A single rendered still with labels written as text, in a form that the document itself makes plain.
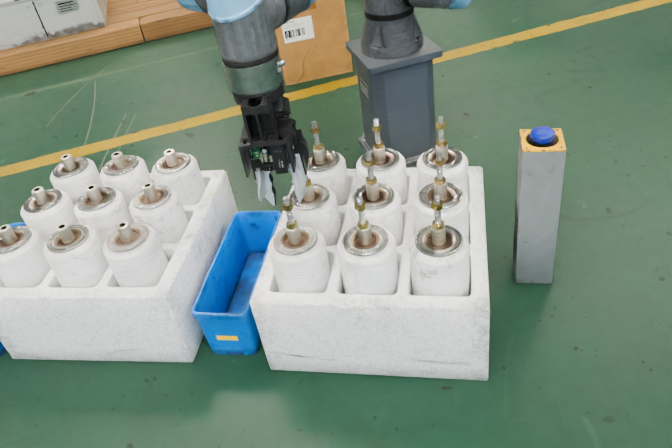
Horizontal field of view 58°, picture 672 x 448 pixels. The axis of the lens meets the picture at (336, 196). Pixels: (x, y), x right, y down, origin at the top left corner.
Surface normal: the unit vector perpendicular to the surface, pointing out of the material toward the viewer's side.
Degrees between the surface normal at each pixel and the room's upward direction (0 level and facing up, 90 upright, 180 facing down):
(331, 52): 90
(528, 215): 90
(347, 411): 0
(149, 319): 90
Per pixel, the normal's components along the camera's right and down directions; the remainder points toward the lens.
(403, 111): 0.29, 0.54
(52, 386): -0.14, -0.79
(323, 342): -0.16, 0.61
